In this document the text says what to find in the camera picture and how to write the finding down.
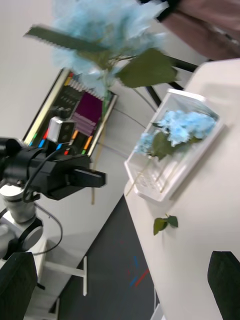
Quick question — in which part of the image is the person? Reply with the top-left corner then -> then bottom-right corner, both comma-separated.
138,0 -> 240,61

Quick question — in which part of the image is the loose green leaf twig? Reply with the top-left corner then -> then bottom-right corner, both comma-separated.
152,213 -> 179,236

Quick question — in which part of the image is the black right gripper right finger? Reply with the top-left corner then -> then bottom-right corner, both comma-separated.
207,251 -> 240,320

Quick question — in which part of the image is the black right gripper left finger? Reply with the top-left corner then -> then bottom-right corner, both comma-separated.
0,252 -> 38,320

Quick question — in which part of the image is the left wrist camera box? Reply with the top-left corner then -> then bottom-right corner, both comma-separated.
47,116 -> 76,145

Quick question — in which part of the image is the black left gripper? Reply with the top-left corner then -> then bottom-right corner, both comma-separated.
29,147 -> 107,201

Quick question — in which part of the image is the pale blue flower green stem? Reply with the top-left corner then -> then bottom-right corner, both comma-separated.
23,0 -> 181,206
125,132 -> 176,197
151,108 -> 218,195

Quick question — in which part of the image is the white desk frame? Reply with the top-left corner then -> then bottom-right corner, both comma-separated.
43,256 -> 89,297

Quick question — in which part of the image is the shallow white box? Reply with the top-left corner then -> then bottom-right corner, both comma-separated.
123,88 -> 225,204

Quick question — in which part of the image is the black metal stand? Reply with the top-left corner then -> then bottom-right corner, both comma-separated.
144,56 -> 201,107

